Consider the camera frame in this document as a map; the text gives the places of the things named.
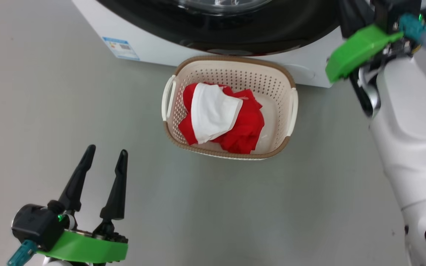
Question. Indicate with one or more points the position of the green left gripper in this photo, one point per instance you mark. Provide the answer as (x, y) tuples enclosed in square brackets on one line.
[(87, 247)]

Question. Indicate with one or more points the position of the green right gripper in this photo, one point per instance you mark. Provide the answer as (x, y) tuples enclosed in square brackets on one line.
[(357, 50)]

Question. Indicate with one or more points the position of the black round glass washer door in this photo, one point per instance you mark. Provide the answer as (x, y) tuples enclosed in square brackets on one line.
[(272, 29)]

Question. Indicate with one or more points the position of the red and white garment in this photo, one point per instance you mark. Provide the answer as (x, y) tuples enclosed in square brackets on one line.
[(242, 125)]

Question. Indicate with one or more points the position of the cream basket with brown rim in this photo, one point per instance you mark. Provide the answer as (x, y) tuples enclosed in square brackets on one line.
[(235, 72)]

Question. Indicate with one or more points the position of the white front-load washing machine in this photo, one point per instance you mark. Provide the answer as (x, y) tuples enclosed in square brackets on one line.
[(150, 44)]

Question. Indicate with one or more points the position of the round white filter cover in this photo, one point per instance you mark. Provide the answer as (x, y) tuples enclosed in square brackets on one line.
[(303, 72)]

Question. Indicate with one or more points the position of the blue energy label sticker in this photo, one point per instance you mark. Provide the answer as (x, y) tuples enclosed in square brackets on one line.
[(121, 48)]

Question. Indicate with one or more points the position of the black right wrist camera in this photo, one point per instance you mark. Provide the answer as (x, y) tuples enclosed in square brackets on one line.
[(394, 13)]

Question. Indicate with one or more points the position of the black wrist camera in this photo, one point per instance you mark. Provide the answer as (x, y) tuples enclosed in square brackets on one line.
[(37, 223), (394, 13)]

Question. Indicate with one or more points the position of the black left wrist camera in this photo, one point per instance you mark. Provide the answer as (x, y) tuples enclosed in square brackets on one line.
[(37, 223)]

